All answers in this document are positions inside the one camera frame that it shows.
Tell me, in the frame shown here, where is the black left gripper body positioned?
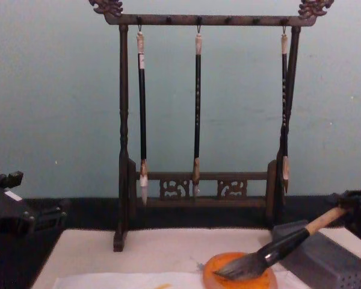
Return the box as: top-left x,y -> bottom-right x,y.
0,179 -> 35,236

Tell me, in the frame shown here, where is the large brush with tan handle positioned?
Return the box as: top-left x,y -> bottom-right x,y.
213,207 -> 349,279

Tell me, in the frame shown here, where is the black table cloth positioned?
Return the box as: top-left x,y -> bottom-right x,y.
0,196 -> 361,289

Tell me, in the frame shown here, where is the grey perforated plastic box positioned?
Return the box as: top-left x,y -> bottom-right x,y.
271,219 -> 361,289

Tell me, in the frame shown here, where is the white felt mat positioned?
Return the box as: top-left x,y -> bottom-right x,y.
29,227 -> 361,289

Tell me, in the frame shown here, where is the white paper sheet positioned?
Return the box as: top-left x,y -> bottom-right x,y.
52,269 -> 293,289

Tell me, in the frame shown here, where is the thin black brush with writing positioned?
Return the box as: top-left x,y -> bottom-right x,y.
279,25 -> 291,193

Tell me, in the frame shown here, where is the black brush with white label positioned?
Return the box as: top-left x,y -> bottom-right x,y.
136,23 -> 150,207

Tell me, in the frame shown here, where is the round orange ink dish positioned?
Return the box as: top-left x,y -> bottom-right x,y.
202,252 -> 279,289

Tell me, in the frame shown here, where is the black brush with brown tip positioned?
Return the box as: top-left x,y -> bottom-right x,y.
192,23 -> 204,197

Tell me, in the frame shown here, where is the dark carved wooden brush rack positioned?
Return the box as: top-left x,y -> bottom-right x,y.
88,0 -> 335,253

